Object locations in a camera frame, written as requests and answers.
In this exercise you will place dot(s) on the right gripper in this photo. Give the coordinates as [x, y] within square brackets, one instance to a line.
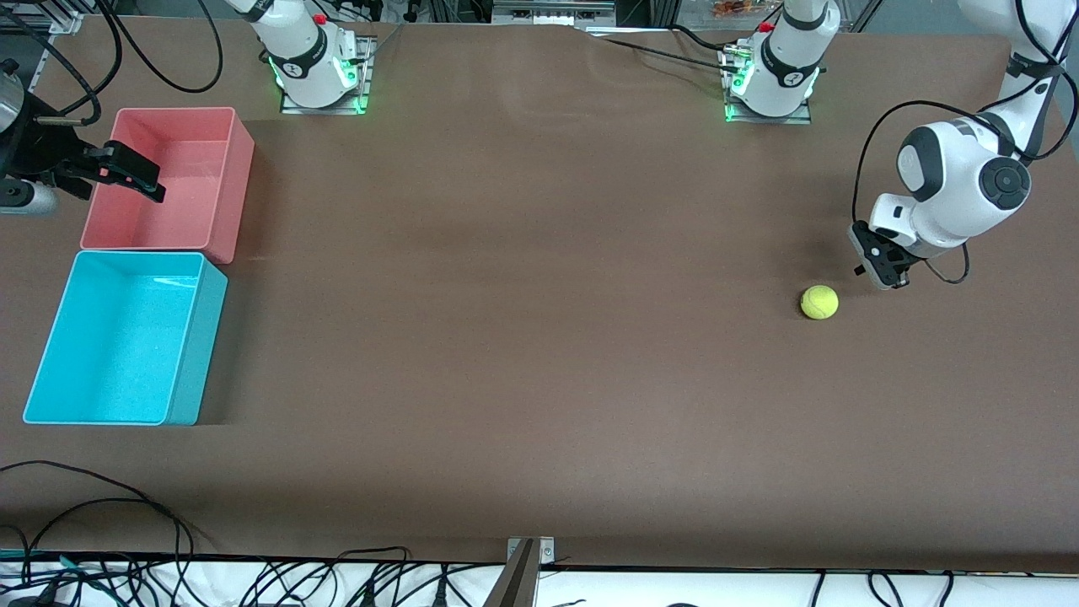
[40, 153]

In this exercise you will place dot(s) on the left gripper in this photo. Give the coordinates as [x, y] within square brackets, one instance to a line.
[859, 270]

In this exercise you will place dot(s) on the yellow tennis ball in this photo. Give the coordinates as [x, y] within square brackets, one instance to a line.
[819, 303]

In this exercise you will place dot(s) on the pink plastic bin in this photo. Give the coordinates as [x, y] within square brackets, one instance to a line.
[194, 185]

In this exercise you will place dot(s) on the blue plastic bin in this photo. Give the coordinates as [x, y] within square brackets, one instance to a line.
[118, 337]

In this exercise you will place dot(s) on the orange items in clear box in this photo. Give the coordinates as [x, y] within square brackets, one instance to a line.
[733, 8]

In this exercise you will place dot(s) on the grey metal equipment box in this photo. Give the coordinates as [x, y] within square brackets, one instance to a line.
[552, 10]

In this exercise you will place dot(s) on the aluminium frame extrusion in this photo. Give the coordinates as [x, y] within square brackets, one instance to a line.
[63, 23]

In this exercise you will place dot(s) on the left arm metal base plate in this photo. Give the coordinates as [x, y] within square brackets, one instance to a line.
[771, 120]

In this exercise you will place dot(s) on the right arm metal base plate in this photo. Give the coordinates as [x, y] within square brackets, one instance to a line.
[365, 76]

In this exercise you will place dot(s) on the small metal table bracket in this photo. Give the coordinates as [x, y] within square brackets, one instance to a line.
[546, 550]

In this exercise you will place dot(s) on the grey camera mount bar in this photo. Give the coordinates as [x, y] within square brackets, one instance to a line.
[516, 582]

